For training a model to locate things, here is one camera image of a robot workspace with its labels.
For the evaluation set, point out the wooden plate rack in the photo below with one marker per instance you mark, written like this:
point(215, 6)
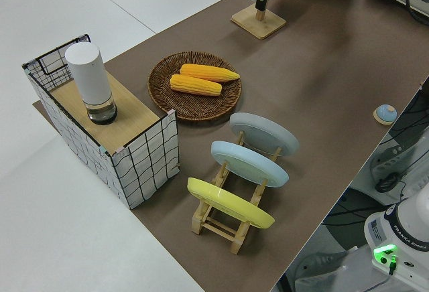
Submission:
point(204, 221)

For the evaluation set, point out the blue bell on wooden base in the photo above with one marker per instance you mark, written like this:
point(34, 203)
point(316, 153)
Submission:
point(386, 112)

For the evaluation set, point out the brown table mat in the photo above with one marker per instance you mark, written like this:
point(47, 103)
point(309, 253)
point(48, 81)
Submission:
point(318, 71)

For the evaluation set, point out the wooden mug stand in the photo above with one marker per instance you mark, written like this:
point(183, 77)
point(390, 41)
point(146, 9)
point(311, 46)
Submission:
point(259, 25)

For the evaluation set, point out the grey plate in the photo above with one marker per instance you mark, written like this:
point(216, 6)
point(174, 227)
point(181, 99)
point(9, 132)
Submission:
point(264, 131)

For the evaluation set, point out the light blue plate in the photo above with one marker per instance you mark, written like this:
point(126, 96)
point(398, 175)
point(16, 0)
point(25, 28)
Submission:
point(248, 163)

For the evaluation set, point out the round wicker basket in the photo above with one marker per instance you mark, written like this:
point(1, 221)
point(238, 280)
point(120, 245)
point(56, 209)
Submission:
point(194, 106)

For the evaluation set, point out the white cylindrical grinder bottle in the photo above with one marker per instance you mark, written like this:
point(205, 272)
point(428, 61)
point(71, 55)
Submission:
point(88, 74)

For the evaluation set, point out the white power strip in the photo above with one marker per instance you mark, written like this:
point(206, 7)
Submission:
point(385, 158)

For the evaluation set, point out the yellow plate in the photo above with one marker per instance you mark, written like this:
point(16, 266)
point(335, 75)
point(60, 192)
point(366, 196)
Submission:
point(228, 201)

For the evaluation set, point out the yellow corn cob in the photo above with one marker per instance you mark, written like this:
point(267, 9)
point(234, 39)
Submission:
point(194, 85)
point(207, 72)

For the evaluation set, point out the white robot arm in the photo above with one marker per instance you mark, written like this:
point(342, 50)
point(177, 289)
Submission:
point(412, 218)

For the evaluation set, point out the black power plug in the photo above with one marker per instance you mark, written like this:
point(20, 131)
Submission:
point(387, 183)

